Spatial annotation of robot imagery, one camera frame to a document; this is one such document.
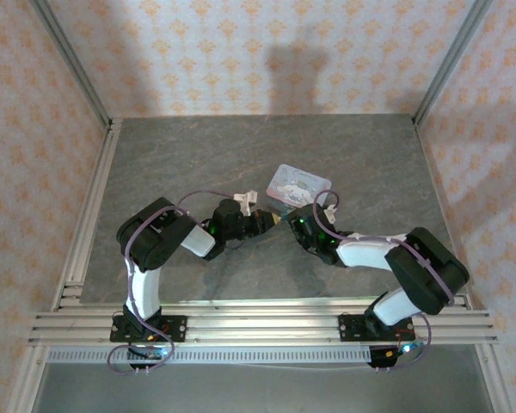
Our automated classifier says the aluminium frame post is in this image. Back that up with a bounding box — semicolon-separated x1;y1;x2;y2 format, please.
28;0;115;128
412;0;495;126

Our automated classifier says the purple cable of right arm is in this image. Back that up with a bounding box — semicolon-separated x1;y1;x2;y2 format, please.
311;188;455;372

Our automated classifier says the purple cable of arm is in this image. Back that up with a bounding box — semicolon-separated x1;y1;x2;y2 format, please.
106;189;242;376
311;188;455;372

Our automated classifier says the wide aluminium base rail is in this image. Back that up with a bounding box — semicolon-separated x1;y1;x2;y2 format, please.
28;310;499;347

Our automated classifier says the white slotted cable duct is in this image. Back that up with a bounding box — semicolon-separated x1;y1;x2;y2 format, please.
46;347;373;366

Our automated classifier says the pastel cartoon tin box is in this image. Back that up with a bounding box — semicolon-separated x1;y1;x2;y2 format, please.
265;163;334;218

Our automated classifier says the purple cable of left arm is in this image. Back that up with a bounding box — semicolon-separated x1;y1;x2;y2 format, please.
106;189;242;376

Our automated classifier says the aluminium frame leg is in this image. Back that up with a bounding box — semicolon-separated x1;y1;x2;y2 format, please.
6;343;48;413
475;343;516;413

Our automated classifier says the narrow aluminium cross rail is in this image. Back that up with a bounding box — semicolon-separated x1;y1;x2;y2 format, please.
53;299;474;312

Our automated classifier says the grey metal lower shelf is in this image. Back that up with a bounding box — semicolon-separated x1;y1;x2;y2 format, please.
29;363;498;413

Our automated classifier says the aluminium side rail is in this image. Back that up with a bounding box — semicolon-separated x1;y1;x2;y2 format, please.
410;114;474;311
51;119;124;311

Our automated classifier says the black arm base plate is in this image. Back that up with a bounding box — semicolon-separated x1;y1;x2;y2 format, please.
110;315;187;344
338;313;415;344

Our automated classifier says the small circuit board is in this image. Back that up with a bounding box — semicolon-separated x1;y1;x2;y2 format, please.
128;346;173;361
386;342;427;361

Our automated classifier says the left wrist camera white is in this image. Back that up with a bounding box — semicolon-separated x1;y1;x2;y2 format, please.
233;190;259;216

